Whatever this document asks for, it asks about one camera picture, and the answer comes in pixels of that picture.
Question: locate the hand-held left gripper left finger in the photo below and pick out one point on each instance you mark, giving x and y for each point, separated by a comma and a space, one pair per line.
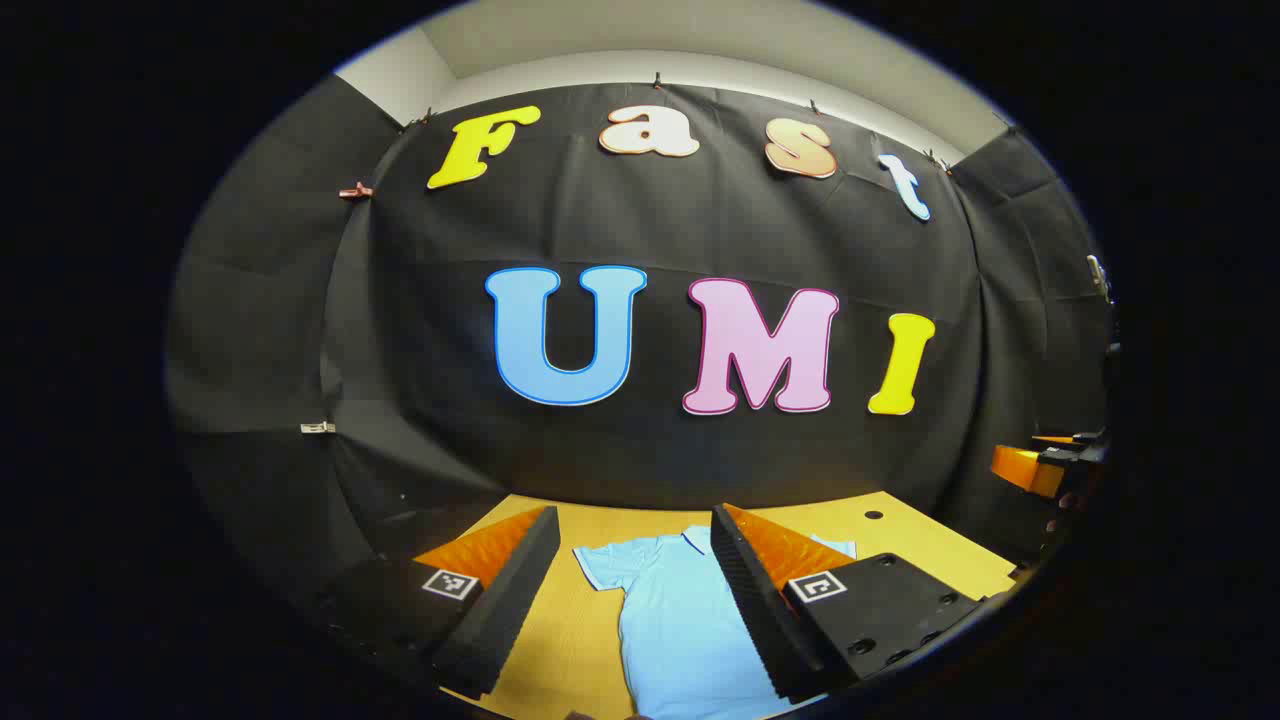
505, 610

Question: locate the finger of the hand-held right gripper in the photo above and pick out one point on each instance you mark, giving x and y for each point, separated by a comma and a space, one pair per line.
1070, 440
1025, 470

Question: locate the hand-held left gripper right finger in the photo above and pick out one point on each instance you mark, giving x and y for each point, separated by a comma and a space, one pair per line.
750, 610

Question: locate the light blue T-shirt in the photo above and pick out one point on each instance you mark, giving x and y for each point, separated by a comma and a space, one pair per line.
670, 620

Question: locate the silver metal clip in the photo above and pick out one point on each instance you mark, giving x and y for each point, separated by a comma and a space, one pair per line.
318, 427

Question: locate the black backdrop cloth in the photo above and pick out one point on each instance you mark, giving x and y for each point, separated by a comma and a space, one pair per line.
600, 220

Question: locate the copper spring clip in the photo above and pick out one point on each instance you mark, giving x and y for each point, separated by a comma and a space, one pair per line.
355, 190

